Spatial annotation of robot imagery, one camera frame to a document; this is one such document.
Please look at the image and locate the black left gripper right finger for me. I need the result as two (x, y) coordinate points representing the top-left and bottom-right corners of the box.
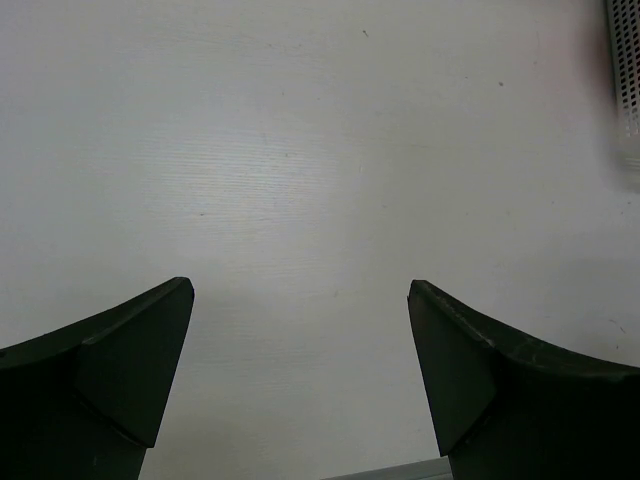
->
(407, 280), (639, 479)

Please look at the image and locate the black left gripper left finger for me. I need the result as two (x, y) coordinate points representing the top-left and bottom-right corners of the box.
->
(1, 277), (194, 479)

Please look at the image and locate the white perforated plastic basket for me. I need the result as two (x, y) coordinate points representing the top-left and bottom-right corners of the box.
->
(604, 0), (639, 191)

